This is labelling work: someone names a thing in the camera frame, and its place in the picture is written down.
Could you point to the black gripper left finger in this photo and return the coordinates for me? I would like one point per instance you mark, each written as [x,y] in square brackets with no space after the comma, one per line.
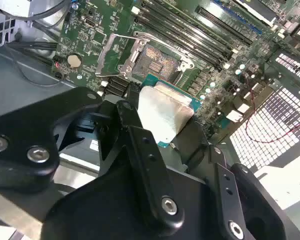
[15,170]

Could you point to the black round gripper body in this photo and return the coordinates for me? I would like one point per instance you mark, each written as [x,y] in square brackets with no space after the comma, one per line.
[102,207]

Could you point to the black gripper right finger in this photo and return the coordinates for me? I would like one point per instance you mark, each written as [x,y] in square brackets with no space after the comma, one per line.
[225,185]

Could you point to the silver-topped CPU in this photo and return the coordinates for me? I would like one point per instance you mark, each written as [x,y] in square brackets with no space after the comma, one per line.
[162,107]

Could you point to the metal socket cover frame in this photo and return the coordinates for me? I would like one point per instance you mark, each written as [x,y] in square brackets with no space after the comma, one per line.
[137,53]

